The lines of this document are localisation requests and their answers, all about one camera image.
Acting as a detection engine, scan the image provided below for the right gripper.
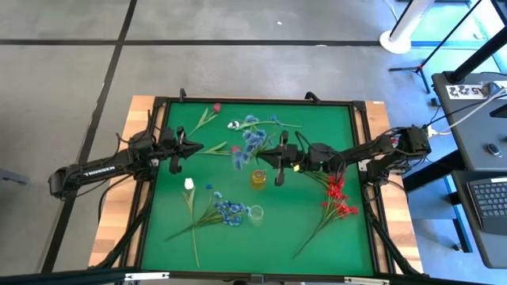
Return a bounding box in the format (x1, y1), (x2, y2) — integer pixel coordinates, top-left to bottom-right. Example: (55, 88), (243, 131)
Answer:
(257, 130), (314, 187)

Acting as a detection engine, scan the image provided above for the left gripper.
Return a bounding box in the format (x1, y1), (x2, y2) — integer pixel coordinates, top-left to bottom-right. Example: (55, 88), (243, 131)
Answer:
(156, 125), (204, 176)

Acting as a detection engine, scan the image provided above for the blue flower bunch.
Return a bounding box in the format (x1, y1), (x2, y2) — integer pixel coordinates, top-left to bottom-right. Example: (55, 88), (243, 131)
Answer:
(164, 182), (253, 242)
(231, 113), (280, 172)

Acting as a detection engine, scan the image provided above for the red tulip flower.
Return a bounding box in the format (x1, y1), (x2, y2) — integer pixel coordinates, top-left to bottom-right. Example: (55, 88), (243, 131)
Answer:
(196, 141), (242, 157)
(185, 101), (223, 139)

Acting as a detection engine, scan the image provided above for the clear glass vase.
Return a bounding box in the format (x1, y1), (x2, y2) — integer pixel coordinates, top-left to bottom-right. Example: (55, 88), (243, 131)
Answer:
(247, 204), (265, 227)

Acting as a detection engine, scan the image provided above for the grey flower stem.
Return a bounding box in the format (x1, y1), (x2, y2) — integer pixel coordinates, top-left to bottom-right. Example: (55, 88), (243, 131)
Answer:
(303, 169), (348, 201)

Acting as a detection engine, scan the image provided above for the red flower bunch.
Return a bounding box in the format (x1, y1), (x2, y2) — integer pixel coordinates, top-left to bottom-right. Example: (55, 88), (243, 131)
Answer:
(292, 199), (360, 260)

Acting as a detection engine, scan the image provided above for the yellow glass vase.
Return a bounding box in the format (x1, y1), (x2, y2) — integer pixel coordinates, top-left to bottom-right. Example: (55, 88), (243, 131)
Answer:
(250, 169), (267, 191)

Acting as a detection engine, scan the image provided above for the green table mat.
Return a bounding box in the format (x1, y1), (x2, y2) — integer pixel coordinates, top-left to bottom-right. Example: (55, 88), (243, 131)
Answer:
(140, 101), (375, 277)

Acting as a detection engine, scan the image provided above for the thin black tripod stand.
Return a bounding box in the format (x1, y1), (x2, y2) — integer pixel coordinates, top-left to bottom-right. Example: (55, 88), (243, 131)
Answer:
(388, 0), (485, 95)

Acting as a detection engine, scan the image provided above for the grey floor object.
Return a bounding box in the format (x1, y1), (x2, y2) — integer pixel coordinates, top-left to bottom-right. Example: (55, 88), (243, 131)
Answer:
(0, 168), (31, 186)

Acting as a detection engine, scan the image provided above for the grey work desk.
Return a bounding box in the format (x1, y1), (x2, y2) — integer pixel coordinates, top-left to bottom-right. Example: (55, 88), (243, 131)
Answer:
(430, 72), (507, 270)

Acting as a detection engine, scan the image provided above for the white numbered label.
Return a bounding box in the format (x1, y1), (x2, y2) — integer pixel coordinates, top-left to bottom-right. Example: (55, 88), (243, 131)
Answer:
(445, 83), (488, 100)

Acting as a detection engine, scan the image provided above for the black keyboard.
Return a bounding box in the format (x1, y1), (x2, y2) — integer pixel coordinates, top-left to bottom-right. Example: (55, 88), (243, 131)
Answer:
(466, 177), (507, 235)

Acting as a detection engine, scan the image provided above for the thick black desk pole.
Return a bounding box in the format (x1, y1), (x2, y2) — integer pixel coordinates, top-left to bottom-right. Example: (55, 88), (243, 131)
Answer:
(442, 25), (507, 85)

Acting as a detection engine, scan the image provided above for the black table frame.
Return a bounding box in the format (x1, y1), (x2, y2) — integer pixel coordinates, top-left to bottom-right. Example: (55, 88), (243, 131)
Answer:
(89, 89), (425, 285)

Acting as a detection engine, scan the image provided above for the silver metal bracket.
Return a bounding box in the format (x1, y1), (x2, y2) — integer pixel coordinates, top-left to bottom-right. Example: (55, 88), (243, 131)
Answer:
(343, 276), (391, 285)
(124, 271), (170, 282)

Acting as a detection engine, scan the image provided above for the white pedestal stand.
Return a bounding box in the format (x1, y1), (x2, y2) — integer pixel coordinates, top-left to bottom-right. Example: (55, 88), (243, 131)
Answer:
(379, 0), (436, 55)

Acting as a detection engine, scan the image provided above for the black overhead frame beam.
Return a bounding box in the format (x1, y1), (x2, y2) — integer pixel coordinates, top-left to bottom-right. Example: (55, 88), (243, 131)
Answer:
(0, 267), (138, 285)

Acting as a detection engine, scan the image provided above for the white cable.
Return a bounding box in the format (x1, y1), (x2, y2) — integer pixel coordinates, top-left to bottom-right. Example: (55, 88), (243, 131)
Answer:
(426, 87), (507, 138)

